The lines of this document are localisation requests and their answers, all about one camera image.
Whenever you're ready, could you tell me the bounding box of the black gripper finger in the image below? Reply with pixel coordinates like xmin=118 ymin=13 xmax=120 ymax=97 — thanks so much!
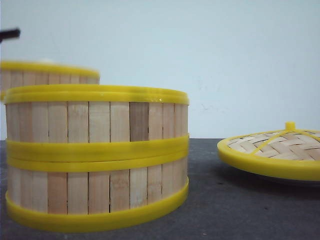
xmin=0 ymin=28 xmax=21 ymax=42

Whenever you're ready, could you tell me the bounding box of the bamboo steamer basket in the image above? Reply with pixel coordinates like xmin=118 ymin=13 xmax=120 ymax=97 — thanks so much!
xmin=4 ymin=84 xmax=189 ymax=172
xmin=5 ymin=156 xmax=189 ymax=233
xmin=0 ymin=60 xmax=100 ymax=101

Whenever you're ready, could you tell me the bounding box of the woven bamboo steamer lid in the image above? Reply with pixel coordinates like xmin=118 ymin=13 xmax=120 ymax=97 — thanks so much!
xmin=217 ymin=121 xmax=320 ymax=182

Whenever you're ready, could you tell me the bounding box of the white bun left basket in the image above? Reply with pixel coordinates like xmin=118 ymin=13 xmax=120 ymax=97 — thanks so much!
xmin=35 ymin=58 xmax=55 ymax=64

